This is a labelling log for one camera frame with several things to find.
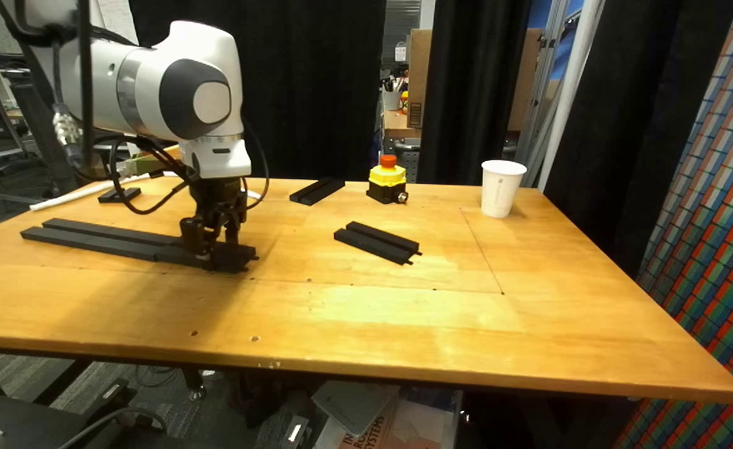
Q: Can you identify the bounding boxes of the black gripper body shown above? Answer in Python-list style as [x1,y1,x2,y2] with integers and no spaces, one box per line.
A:
[180,177,246,253]

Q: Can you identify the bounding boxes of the black track piece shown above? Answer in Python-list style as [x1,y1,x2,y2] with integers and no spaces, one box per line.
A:
[101,232,193,263]
[334,221,420,263]
[184,242,258,271]
[290,177,345,205]

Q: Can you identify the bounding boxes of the black track piece table edge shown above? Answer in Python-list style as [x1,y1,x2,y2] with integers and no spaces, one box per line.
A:
[21,218,115,250]

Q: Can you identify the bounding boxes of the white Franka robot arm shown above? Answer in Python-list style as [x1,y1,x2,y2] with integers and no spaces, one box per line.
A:
[0,0,251,260]

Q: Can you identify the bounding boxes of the small black connector block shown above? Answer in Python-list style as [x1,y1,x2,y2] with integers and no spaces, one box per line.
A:
[98,186,142,202]

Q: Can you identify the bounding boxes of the black curtain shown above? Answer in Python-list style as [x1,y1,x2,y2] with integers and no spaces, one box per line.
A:
[130,0,386,178]

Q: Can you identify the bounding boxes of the white paper cup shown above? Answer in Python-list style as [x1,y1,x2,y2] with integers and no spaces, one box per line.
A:
[482,160,527,217]

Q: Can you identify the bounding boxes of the colourful woven backdrop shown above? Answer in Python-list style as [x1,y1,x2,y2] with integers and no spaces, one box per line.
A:
[614,21,733,449]

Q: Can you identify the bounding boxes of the white cable conduit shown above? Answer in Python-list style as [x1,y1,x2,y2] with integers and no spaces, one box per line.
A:
[27,172,178,215]

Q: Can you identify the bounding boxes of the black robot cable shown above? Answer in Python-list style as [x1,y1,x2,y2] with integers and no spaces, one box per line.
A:
[0,0,271,218]

